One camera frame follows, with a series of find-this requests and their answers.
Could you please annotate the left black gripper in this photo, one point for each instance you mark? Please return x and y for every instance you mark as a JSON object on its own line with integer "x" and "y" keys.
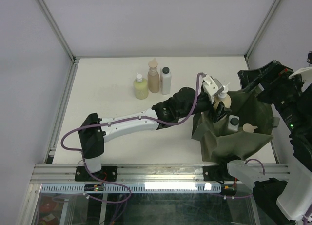
{"x": 221, "y": 110}

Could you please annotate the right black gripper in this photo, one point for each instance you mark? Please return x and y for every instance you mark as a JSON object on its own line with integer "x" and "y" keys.
{"x": 270, "y": 75}

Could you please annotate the small tan pump bottle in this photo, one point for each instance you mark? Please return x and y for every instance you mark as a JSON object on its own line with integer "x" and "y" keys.
{"x": 224, "y": 99}

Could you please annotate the white bottle dark cap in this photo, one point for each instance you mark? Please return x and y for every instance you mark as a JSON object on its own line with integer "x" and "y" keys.
{"x": 233, "y": 123}
{"x": 165, "y": 81}

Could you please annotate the olive green canvas bag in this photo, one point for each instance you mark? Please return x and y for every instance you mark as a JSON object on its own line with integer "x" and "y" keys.
{"x": 216, "y": 145}

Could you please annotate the yellow-green lotion bottle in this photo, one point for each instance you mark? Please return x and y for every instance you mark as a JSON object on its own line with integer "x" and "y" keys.
{"x": 141, "y": 90}

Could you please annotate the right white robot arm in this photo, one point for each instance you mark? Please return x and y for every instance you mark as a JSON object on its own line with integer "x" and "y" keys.
{"x": 284, "y": 201}

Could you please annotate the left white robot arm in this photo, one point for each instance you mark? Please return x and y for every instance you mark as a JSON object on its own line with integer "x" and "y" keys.
{"x": 94, "y": 131}

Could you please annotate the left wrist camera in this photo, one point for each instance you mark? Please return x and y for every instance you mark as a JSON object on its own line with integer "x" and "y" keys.
{"x": 212, "y": 87}

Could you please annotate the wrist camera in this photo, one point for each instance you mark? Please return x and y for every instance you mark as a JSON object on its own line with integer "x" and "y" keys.
{"x": 305, "y": 72}
{"x": 212, "y": 87}

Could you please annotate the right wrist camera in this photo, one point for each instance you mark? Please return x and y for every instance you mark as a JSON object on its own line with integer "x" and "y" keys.
{"x": 305, "y": 72}

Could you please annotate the right aluminium frame post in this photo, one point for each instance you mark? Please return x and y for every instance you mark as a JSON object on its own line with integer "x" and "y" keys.
{"x": 263, "y": 27}

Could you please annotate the aluminium frame post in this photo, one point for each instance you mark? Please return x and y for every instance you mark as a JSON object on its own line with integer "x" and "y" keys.
{"x": 55, "y": 28}
{"x": 263, "y": 27}

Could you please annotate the white slotted cable duct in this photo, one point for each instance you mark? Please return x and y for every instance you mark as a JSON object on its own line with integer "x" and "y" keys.
{"x": 148, "y": 187}

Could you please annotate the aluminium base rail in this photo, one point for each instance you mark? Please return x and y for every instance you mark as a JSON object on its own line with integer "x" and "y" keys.
{"x": 125, "y": 173}

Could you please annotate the left aluminium frame post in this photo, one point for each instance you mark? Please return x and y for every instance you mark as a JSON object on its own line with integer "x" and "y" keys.
{"x": 55, "y": 28}

